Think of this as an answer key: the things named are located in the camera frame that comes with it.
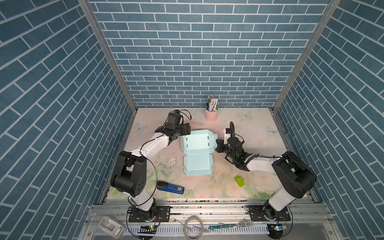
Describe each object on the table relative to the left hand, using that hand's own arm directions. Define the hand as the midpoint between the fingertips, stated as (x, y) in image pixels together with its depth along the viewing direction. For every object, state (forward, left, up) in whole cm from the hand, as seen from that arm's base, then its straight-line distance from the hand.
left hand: (186, 127), depth 92 cm
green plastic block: (-30, -30, -12) cm, 44 cm away
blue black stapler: (-31, +12, -14) cm, 36 cm away
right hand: (-6, -17, -4) cm, 19 cm away
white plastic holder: (-49, +33, -12) cm, 61 cm away
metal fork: (-49, -28, -15) cm, 58 cm away
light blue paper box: (-7, -7, -13) cm, 16 cm away
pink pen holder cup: (+16, -17, -8) cm, 25 cm away
